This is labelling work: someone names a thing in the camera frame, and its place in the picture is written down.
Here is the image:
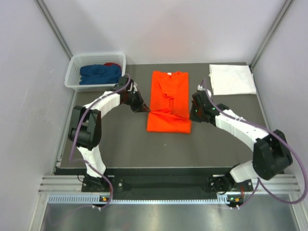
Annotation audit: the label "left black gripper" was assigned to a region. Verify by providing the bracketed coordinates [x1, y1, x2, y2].
[123, 90, 150, 113]

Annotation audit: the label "orange t-shirt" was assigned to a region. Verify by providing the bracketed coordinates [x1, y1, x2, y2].
[146, 71, 192, 134]

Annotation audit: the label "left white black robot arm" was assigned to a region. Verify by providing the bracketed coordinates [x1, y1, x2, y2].
[68, 74, 150, 191]

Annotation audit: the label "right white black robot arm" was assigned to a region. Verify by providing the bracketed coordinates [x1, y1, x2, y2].
[190, 85, 293, 191]

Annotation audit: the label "white folded t-shirt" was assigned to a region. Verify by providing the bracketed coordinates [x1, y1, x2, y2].
[209, 64, 257, 95]

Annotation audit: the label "red t-shirt in basket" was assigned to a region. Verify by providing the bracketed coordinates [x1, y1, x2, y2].
[104, 63, 121, 68]

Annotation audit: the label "blue t-shirt in basket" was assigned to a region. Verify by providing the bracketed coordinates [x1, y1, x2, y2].
[79, 64, 122, 85]

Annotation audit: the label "white plastic basket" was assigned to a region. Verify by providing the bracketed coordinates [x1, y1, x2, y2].
[64, 52, 126, 91]

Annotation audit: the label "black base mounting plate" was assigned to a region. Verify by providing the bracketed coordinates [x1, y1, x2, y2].
[80, 174, 256, 200]

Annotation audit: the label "aluminium frame rail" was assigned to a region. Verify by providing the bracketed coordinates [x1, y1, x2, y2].
[38, 174, 300, 194]

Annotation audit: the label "grey slotted cable duct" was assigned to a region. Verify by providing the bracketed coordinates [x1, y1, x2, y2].
[48, 194, 243, 205]

